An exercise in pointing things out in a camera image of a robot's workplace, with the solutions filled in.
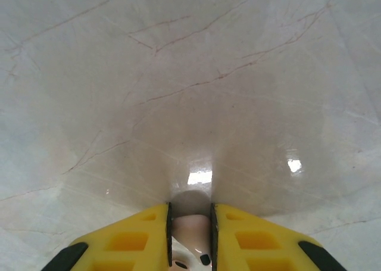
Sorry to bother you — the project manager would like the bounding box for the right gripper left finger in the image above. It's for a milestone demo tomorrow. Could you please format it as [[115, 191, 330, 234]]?
[[44, 201, 174, 271]]

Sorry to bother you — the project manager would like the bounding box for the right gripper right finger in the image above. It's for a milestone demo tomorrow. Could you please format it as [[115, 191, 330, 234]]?
[[209, 202, 343, 271]]

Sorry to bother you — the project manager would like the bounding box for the pink earbud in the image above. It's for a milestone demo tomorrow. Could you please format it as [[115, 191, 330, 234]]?
[[172, 213, 213, 271]]

